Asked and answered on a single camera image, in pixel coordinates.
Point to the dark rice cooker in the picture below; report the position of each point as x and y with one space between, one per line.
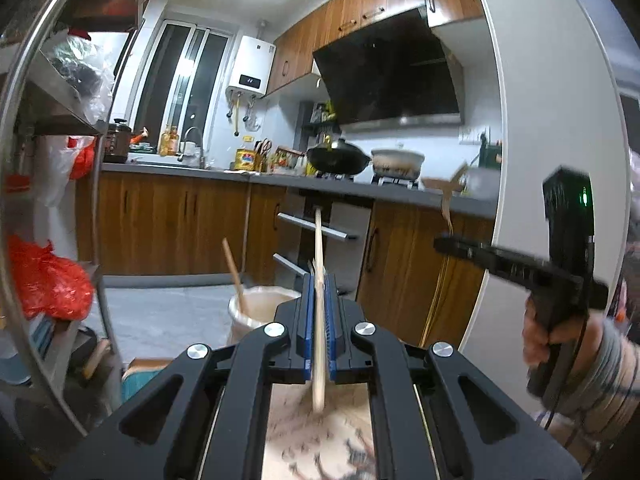
117 142

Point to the gas stove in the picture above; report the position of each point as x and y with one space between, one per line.
385 182

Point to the wooden chopstick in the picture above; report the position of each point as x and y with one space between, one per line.
318 240
232 270

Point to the dark green box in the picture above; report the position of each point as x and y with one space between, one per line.
490 155

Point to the chrome kitchen faucet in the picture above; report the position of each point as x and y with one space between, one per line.
196 140

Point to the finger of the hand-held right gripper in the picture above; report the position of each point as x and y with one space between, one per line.
480 252

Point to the wooden lower cabinets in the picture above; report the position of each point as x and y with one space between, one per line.
165 225

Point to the white cooking pot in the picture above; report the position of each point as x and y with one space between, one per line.
397 162

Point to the white wall socket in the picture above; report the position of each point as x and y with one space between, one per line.
472 136

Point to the black range hood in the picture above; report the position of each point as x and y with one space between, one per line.
385 75

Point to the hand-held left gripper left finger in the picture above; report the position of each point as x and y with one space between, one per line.
308 325

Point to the white plastic bag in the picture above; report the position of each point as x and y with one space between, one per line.
57 175

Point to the printed tablecloth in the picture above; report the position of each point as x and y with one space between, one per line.
320 440

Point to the large red plastic bag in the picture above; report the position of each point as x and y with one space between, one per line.
47 280

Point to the yellow drink bottles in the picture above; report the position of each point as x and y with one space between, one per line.
169 142

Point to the person's right hand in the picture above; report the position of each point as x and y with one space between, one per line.
535 332

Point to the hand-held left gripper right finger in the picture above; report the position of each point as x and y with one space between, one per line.
334 325

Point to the wooden upper cabinets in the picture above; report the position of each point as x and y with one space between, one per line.
360 5

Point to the white refrigerator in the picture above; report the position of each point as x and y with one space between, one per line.
540 85

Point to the clear plastic bag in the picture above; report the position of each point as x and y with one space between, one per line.
85 80

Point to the white water heater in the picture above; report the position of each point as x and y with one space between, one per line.
250 67

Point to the small red plastic bag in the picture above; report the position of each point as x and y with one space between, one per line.
82 157

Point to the silver built-in oven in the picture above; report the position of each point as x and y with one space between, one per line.
345 220

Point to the yellow cooking oil bottle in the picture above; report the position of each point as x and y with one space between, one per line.
244 160

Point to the wooden cabinets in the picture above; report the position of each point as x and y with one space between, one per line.
360 5
165 225

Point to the sliding glass window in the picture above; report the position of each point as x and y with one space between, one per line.
175 85

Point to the grey kitchen countertop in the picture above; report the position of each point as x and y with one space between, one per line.
280 179

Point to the black wok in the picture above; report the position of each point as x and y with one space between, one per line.
337 157

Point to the metal shelf rack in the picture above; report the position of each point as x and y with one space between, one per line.
30 120

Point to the white ribbed ceramic jar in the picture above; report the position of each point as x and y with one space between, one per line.
256 317

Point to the wall spice shelf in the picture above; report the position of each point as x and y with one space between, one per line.
320 117

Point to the colourful seasoning packets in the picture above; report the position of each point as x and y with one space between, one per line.
287 160

